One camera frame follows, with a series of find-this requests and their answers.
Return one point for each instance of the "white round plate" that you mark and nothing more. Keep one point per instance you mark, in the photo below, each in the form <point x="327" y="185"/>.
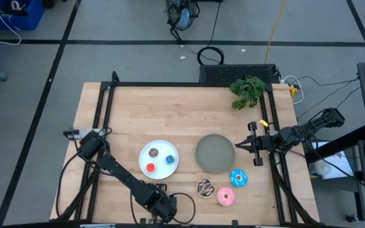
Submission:
<point x="163" y="172"/>

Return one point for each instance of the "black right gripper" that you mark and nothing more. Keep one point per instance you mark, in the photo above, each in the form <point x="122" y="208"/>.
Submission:
<point x="266" y="142"/>

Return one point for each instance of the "green leafy plant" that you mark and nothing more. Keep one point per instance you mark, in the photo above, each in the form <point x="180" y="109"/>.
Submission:
<point x="247" y="91"/>

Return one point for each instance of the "white roll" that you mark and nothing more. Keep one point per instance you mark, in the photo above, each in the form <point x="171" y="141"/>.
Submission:
<point x="322" y="168"/>

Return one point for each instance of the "blue plastic bin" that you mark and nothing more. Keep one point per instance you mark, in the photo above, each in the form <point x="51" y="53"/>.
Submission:
<point x="27" y="19"/>

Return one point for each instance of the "yellow plug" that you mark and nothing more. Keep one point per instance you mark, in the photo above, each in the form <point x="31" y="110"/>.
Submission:
<point x="293" y="92"/>

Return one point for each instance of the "grey-green round plate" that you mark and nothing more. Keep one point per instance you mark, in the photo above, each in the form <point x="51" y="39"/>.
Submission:
<point x="215" y="153"/>

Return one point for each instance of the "black floor fan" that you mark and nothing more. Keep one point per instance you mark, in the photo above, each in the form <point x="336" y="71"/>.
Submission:
<point x="182" y="16"/>

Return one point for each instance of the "small red frosted donut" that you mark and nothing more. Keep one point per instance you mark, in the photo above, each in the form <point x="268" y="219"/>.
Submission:
<point x="148" y="168"/>

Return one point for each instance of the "large blue frosted donut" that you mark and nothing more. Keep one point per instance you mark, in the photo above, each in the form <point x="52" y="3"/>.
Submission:
<point x="233" y="178"/>

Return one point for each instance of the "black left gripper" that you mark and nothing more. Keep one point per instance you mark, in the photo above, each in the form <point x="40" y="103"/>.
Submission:
<point x="151" y="199"/>

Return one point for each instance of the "large chocolate frosted donut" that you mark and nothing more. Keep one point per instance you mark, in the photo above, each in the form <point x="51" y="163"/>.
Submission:
<point x="200" y="188"/>

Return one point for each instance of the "large pink frosted donut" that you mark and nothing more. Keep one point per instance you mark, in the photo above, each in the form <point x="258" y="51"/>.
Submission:
<point x="220" y="196"/>

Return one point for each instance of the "grey metal bracket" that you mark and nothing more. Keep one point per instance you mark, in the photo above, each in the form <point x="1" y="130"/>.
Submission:
<point x="76" y="133"/>

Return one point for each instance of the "black perforated computer case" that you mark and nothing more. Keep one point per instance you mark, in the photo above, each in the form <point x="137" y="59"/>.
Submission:
<point x="236" y="73"/>

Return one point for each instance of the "small chocolate frosted donut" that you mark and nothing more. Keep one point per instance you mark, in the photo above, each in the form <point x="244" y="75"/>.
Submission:
<point x="150" y="152"/>

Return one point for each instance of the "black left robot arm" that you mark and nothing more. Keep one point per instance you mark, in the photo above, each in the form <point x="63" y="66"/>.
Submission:
<point x="119" y="169"/>

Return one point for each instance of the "white paper sheet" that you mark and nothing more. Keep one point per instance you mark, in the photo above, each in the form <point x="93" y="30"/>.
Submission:
<point x="341" y="161"/>

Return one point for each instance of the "small blue frosted donut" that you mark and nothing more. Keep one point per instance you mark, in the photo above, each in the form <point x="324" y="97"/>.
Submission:
<point x="167" y="159"/>

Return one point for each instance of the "black aluminium table frame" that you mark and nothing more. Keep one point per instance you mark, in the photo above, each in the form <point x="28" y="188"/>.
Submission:
<point x="185" y="84"/>

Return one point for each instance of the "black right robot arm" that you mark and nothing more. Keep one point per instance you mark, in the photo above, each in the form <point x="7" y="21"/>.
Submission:
<point x="309" y="130"/>

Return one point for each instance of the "yellow tag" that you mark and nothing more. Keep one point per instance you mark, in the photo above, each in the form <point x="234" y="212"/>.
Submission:
<point x="264" y="123"/>

